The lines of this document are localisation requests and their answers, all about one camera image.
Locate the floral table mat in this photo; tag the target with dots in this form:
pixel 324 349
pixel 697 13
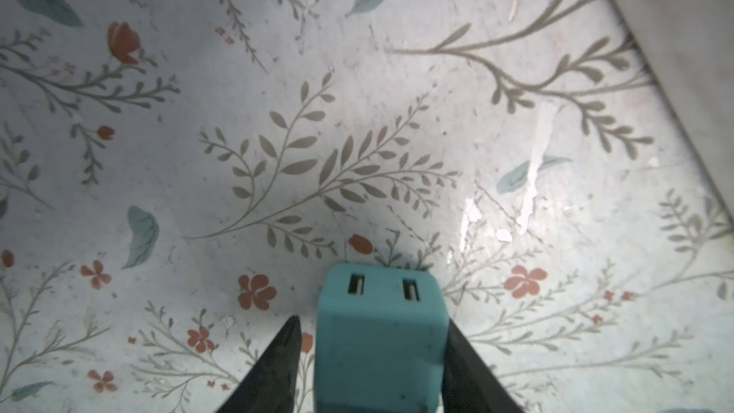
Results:
pixel 179 176

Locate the white multicolour power strip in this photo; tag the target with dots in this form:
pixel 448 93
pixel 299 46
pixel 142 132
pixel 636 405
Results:
pixel 689 46

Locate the teal charger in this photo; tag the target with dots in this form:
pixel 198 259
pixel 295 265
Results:
pixel 381 339

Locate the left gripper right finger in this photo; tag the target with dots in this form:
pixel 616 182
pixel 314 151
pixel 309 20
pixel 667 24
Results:
pixel 468 384

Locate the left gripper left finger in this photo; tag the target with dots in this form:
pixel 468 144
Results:
pixel 270 386

